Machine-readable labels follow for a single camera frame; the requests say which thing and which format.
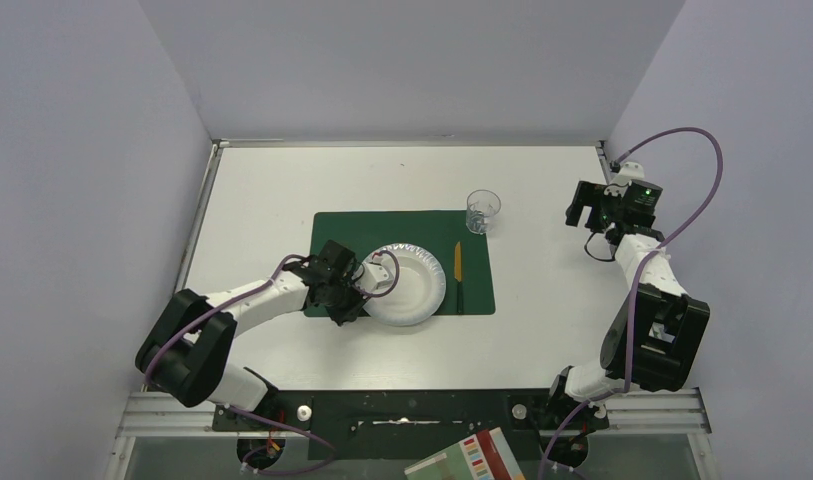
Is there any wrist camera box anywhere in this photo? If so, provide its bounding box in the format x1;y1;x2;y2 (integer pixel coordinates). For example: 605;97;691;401
604;161;645;197
354;261;395;298

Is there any green placemat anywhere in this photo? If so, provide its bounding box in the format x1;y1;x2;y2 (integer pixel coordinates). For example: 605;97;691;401
310;210;496;316

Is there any clear plastic cup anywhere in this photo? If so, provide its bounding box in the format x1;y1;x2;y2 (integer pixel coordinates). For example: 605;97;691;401
465;189;502;235

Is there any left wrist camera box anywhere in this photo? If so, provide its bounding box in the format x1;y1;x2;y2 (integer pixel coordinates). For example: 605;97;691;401
354;261;395;298

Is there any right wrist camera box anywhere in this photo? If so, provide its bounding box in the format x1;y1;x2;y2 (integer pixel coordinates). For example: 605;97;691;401
604;161;645;197

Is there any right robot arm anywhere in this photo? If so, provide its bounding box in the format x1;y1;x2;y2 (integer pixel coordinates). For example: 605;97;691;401
546;180;710;420

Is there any white plate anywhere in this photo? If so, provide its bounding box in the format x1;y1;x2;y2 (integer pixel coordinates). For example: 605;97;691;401
362;243;446;327

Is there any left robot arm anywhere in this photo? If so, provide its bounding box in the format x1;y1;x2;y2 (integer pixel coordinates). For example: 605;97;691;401
135;240;368;411

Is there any aluminium frame rail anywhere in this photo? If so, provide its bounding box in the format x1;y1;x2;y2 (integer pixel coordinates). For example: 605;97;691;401
116;389;712;442

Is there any gold knife black handle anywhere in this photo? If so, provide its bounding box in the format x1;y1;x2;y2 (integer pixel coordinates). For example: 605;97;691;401
454;241;464;315

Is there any colourful booklet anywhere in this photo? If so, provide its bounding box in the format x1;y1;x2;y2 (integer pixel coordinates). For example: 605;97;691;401
404;428;525;480

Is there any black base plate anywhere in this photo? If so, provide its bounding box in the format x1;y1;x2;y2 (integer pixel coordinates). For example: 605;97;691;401
211;389;609;462

